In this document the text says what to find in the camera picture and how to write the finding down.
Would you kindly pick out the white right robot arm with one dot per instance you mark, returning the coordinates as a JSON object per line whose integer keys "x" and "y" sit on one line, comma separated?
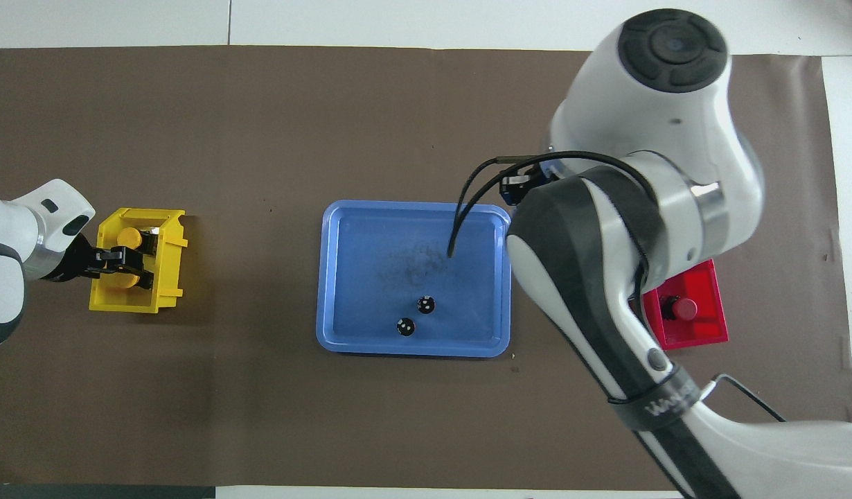
{"x": 641, "y": 104}

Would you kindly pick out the red plastic bin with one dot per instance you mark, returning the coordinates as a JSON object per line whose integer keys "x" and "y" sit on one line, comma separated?
{"x": 703, "y": 326}

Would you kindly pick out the yellow plastic bin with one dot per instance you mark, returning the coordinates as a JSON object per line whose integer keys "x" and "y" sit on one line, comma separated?
{"x": 166, "y": 277}

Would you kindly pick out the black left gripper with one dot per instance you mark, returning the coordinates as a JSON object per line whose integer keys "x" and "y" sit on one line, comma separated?
{"x": 76, "y": 267}

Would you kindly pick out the red push button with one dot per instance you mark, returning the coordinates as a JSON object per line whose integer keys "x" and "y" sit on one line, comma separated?
{"x": 686, "y": 308}

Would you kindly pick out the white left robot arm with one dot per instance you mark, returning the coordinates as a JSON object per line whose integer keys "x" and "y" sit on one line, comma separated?
{"x": 3, "y": 229}

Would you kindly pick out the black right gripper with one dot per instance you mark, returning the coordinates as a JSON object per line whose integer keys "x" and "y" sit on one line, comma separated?
{"x": 517, "y": 184}

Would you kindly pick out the yellow push button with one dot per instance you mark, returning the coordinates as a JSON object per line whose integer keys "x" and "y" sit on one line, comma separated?
{"x": 123, "y": 283}
{"x": 128, "y": 238}

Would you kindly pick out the black cylindrical capacitor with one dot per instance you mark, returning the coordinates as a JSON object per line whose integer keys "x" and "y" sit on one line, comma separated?
{"x": 426, "y": 304}
{"x": 406, "y": 326}

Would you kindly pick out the brown table mat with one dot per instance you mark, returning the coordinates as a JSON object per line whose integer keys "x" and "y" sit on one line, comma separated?
{"x": 260, "y": 125}

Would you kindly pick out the blue plastic tray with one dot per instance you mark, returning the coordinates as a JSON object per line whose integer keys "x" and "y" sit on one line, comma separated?
{"x": 370, "y": 305}

